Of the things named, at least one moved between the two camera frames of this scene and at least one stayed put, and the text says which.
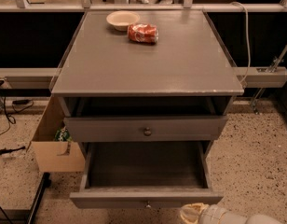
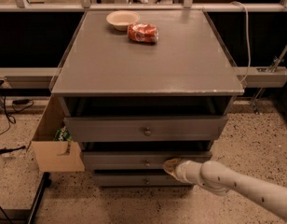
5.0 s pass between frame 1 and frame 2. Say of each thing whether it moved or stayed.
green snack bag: stayed
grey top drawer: stayed
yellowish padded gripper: moved
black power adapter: stayed
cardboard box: stayed
